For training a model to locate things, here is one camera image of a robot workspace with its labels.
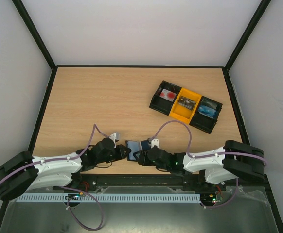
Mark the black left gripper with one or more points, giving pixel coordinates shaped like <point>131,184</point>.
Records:
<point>120,154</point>

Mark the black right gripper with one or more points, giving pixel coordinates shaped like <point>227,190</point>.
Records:
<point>141,157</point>

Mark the blue leather card holder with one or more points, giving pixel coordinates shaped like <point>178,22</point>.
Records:
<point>137,146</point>

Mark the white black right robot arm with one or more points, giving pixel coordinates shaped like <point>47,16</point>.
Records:
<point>232,161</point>

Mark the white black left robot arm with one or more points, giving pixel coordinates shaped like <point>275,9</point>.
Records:
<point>25,172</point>

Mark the black left card bin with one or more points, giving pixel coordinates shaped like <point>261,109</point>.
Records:
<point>161,105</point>

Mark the black card bin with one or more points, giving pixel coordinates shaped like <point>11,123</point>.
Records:
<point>205,123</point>
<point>161,105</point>

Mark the yellow middle card bin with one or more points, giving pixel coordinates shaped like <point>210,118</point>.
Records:
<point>181,113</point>

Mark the red white cards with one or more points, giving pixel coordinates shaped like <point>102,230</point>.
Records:
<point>167,95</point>

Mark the black cards stack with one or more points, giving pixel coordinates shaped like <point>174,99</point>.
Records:
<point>186,102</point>

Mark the black right card bin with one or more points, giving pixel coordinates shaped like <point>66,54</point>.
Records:
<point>205,123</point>

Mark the blue cards stack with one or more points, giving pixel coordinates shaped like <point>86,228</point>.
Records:
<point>207,111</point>

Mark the metal sheet front panel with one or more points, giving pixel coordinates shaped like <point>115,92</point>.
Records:
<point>242,210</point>

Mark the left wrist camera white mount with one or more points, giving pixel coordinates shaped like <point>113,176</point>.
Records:
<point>115,137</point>

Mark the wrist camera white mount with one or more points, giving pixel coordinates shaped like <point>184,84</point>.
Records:
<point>115,137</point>
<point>153,142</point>

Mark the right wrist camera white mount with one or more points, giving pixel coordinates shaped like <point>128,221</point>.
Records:
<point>153,142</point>

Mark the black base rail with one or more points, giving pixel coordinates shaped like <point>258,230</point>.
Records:
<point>93,182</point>

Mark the light blue slotted cable duct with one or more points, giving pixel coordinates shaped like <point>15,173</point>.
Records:
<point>110,198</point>

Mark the black cage frame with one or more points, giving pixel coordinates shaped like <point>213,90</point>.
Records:
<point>41,45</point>

